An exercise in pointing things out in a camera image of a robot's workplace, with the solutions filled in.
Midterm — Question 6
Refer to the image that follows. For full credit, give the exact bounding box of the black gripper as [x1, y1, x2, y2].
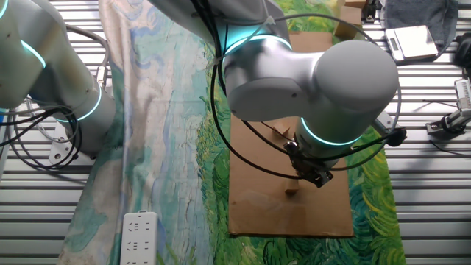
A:
[286, 141, 334, 188]

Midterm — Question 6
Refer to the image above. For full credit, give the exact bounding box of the brown cardboard sheet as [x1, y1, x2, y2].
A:
[227, 31, 355, 239]

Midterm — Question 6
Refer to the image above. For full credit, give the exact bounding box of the small cardboard box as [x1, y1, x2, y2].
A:
[333, 5, 364, 40]
[344, 0, 369, 10]

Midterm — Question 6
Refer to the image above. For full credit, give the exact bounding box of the painted landscape cloth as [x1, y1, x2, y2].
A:
[57, 0, 408, 265]

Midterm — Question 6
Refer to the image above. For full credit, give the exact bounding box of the white kitchen scale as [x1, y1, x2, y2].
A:
[384, 24, 439, 63]

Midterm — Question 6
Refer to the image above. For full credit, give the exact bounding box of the white power strip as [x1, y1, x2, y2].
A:
[120, 211, 159, 265]

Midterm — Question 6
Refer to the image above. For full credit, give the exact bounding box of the grey towel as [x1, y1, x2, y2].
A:
[378, 0, 460, 62]

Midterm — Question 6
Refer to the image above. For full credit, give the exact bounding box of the black rounded device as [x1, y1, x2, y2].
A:
[454, 32, 471, 69]

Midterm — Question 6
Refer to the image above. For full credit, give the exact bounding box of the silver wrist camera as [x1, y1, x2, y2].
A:
[371, 110, 408, 147]

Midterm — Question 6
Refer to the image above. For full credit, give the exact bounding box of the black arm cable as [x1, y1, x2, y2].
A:
[191, 0, 408, 181]

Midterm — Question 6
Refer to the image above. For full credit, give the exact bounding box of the black base cable bundle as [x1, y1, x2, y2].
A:
[0, 105, 82, 172]

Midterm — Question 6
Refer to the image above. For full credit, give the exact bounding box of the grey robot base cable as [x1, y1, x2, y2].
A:
[64, 24, 111, 91]

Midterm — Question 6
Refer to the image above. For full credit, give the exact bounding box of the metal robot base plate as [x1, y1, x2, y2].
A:
[49, 121, 97, 166]

